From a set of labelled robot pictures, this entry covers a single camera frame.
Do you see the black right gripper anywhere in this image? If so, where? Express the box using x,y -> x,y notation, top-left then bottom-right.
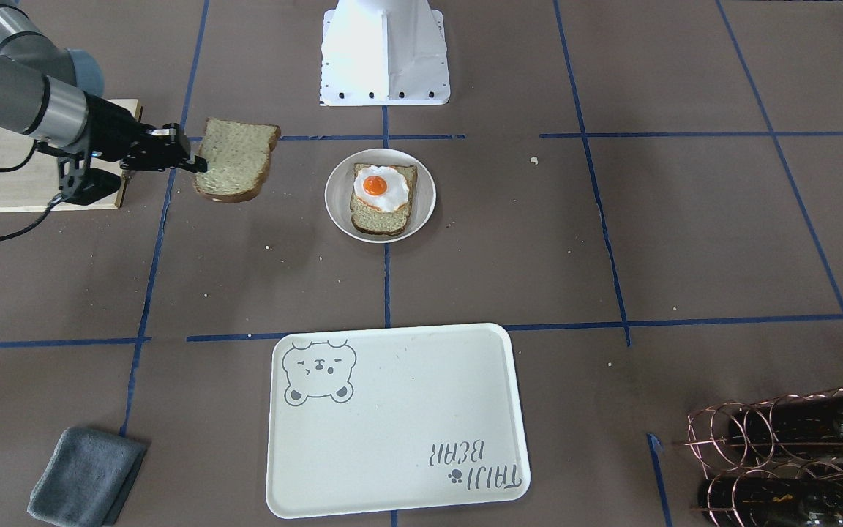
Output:
85,94 -> 209,174

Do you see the bread slice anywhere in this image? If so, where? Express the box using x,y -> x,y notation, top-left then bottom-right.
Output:
349,163 -> 418,236
192,118 -> 282,203

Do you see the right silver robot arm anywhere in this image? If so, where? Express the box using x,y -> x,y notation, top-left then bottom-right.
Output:
0,1 -> 207,179

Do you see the cream bear tray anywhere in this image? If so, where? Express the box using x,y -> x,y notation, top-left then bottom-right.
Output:
265,323 -> 531,518

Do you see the white round plate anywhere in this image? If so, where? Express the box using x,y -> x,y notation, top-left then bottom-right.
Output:
324,148 -> 436,244

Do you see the wooden cutting board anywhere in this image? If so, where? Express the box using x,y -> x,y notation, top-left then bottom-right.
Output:
0,99 -> 143,214

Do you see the fried egg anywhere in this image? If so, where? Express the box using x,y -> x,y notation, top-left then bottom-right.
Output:
352,165 -> 411,213

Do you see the grey folded cloth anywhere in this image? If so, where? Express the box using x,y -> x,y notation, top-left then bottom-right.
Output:
27,427 -> 148,526

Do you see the dark wine bottle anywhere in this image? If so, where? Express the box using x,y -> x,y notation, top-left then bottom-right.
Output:
728,394 -> 843,460
697,476 -> 843,526

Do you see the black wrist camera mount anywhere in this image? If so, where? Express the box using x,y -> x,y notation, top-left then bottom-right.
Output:
49,152 -> 121,207

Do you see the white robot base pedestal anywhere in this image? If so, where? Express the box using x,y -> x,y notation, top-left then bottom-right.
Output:
319,1 -> 452,107

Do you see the copper wire bottle rack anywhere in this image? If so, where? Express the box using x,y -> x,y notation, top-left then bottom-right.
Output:
686,387 -> 843,526

